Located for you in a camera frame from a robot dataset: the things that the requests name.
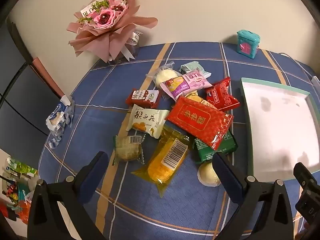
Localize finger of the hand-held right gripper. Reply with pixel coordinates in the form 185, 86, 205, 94
293, 162, 318, 193

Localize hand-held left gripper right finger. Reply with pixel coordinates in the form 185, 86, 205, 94
212, 152, 294, 240

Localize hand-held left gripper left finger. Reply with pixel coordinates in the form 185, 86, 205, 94
27, 151, 109, 240

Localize small white round bun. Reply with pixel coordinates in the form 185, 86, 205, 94
197, 161, 222, 186

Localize dark green snack packet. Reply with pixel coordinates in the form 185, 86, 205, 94
192, 130, 238, 164

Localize clear-wrapped rice dumpling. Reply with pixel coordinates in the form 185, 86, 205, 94
112, 134, 146, 165

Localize white tray with teal rim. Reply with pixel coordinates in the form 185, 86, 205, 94
240, 77, 313, 183

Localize clear yellow cake packet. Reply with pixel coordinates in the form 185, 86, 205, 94
131, 125, 193, 197

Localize large red gold-print packet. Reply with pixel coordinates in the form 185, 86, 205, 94
165, 95, 234, 151

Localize cream cookie packet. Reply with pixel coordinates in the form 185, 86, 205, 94
126, 104, 170, 139

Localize small red snack packet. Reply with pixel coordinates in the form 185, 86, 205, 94
205, 77, 240, 112

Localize yellow roll cake packet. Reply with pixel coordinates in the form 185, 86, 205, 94
185, 92, 218, 109

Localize red and white biscuit packet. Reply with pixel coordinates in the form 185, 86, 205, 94
125, 89, 162, 108

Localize pink roll cake packet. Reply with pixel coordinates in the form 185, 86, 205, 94
159, 72, 213, 102

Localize mint green snack packet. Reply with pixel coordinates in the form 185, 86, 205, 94
179, 61, 212, 79

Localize large clear-wrapped white bun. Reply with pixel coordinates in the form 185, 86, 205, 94
146, 61, 180, 90

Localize blue plaid tablecloth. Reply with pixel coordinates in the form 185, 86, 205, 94
37, 42, 320, 240

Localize blue and white wrapper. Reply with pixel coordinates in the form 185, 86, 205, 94
45, 95, 75, 150

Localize colourful printed packets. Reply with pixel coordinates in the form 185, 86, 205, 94
0, 156, 39, 224

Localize pink board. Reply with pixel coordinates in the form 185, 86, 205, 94
31, 57, 67, 98

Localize dark panel furniture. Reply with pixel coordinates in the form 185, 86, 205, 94
0, 17, 63, 155

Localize teal house-shaped tin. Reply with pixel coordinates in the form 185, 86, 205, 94
236, 29, 261, 55

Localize pink paper flower bouquet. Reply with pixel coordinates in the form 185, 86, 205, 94
66, 0, 158, 63

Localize thin cable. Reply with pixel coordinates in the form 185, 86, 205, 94
279, 52, 320, 78

